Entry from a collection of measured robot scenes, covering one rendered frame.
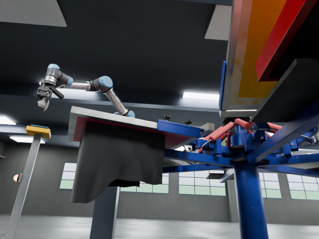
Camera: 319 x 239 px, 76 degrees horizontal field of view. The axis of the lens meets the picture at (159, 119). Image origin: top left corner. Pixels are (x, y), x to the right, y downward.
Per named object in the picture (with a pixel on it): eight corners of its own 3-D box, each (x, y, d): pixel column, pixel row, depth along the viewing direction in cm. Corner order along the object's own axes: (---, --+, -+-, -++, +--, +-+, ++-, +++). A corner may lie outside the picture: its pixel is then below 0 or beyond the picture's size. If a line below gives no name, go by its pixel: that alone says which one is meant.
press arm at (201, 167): (136, 174, 245) (136, 169, 247) (139, 175, 249) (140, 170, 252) (244, 166, 176) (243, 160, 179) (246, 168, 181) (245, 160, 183)
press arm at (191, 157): (100, 147, 131) (102, 138, 133) (99, 149, 136) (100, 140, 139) (248, 167, 176) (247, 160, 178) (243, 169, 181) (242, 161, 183)
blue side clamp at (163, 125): (157, 130, 121) (158, 119, 124) (154, 132, 125) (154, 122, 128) (201, 138, 132) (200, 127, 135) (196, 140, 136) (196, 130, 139)
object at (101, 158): (75, 203, 98) (90, 121, 115) (75, 203, 101) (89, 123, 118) (163, 206, 115) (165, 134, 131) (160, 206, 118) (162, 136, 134)
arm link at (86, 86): (93, 83, 206) (45, 78, 164) (100, 79, 201) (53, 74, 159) (95, 94, 206) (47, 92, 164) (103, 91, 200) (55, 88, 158)
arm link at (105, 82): (126, 119, 223) (96, 77, 197) (137, 116, 216) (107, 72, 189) (122, 126, 215) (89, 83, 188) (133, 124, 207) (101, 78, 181)
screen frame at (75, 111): (70, 112, 105) (71, 105, 107) (67, 141, 155) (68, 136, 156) (200, 136, 133) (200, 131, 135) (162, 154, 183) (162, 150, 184)
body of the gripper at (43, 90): (37, 99, 143) (42, 84, 148) (51, 102, 146) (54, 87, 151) (36, 94, 137) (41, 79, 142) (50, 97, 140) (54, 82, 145)
